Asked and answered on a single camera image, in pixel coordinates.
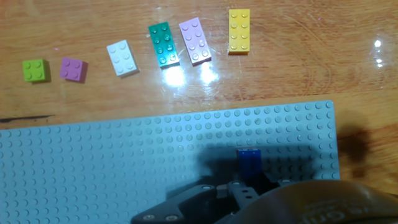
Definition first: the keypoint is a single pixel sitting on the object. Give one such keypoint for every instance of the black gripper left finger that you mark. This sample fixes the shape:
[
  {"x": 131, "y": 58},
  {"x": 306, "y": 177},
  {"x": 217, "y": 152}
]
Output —
[{"x": 192, "y": 207}]

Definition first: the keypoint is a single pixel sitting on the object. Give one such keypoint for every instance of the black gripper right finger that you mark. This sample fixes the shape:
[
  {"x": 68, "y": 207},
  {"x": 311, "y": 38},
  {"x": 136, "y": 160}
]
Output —
[{"x": 248, "y": 193}]

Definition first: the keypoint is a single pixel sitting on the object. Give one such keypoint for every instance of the blue long Lego brick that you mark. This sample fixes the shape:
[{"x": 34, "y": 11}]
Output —
[{"x": 248, "y": 161}]

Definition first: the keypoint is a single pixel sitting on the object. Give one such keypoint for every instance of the grey Lego baseplate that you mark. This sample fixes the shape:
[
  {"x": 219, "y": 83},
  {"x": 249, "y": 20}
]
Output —
[{"x": 93, "y": 168}]

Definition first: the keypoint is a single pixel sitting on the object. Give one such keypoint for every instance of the pink Lego brick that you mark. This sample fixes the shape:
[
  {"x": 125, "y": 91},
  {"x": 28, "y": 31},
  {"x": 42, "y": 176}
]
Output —
[{"x": 195, "y": 40}]

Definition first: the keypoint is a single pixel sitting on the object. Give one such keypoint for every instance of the yellow Lego brick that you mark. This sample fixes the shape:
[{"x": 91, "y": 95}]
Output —
[{"x": 239, "y": 31}]

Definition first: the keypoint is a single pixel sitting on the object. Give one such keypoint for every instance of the white Lego brick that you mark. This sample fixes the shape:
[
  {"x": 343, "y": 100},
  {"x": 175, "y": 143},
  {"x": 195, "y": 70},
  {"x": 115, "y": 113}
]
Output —
[{"x": 122, "y": 58}]

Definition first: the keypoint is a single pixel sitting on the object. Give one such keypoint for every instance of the green Lego brick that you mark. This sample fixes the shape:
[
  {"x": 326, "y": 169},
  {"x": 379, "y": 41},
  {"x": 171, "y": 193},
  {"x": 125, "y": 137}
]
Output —
[{"x": 163, "y": 44}]

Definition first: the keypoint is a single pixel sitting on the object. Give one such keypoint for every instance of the magenta square Lego brick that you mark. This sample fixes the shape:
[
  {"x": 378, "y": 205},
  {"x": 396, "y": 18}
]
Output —
[{"x": 72, "y": 69}]

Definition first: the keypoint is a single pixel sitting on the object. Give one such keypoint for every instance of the lime square Lego brick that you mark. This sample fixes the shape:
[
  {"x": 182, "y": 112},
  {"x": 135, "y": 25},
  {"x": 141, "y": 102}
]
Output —
[{"x": 35, "y": 70}]

